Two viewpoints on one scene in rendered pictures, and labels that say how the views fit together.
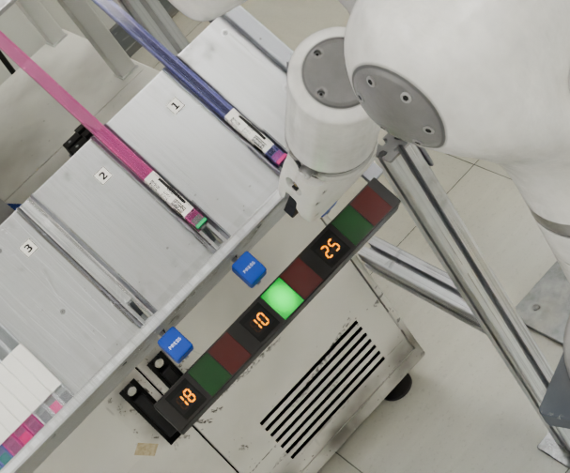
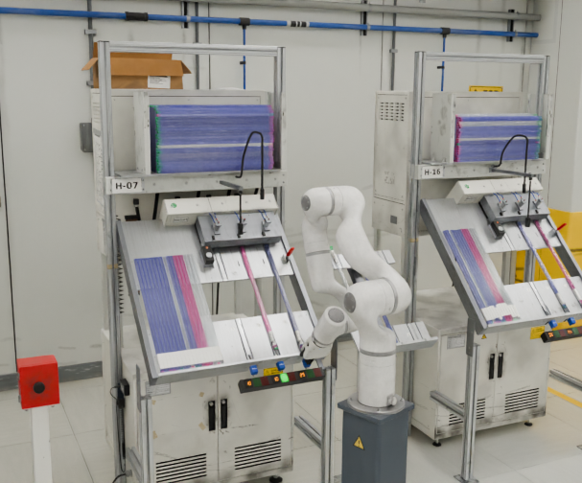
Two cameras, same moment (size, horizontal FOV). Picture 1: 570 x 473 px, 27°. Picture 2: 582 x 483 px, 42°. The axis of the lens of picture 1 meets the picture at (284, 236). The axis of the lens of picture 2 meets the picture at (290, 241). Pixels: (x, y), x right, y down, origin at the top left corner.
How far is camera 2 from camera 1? 181 cm
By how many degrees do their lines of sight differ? 27
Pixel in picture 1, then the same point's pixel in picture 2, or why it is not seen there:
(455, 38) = (364, 294)
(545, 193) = (363, 340)
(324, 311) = (274, 426)
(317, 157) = (319, 333)
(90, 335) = (235, 355)
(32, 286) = (228, 336)
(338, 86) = (334, 317)
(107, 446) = (194, 415)
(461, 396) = not seen: outside the picture
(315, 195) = (311, 348)
